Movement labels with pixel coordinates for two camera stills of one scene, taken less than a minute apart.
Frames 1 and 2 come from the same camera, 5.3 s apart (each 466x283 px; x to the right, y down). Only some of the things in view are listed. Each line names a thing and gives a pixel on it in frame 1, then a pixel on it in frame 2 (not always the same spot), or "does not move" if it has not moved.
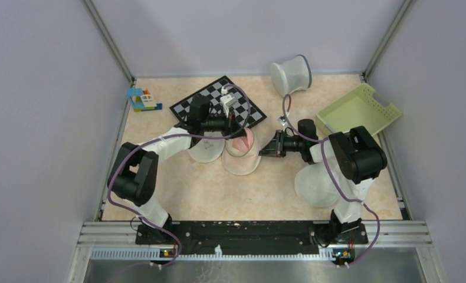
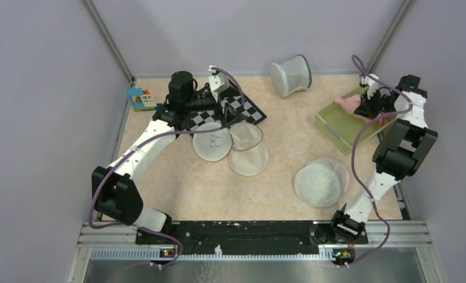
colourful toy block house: [141, 101] does not move
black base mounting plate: [212, 236] does not move
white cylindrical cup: [293, 75] does not move
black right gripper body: [288, 144] → [376, 104]
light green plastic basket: [363, 107] does not move
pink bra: [243, 142] → [350, 102]
